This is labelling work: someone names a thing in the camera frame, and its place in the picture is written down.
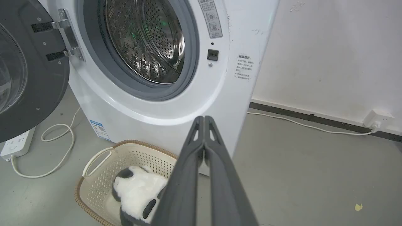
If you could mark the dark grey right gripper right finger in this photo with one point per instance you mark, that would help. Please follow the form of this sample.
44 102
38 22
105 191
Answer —
227 194

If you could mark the yellow paper scrap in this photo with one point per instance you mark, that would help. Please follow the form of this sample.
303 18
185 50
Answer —
358 207

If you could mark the white power strip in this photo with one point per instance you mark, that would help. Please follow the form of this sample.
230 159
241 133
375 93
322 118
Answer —
18 144

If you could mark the beige perforated laundry basket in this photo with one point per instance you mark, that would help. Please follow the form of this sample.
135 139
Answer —
125 175

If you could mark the white front-load washing machine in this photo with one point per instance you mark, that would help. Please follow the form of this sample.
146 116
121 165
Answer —
163 62

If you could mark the black and white panda plush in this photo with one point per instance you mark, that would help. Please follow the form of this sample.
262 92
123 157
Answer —
138 194

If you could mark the dark grey washing machine door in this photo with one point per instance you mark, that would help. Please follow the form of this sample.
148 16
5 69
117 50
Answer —
28 62

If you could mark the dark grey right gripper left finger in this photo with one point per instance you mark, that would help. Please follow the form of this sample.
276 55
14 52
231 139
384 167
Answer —
180 194

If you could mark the white wall socket plug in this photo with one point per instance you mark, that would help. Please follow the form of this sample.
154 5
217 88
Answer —
378 120

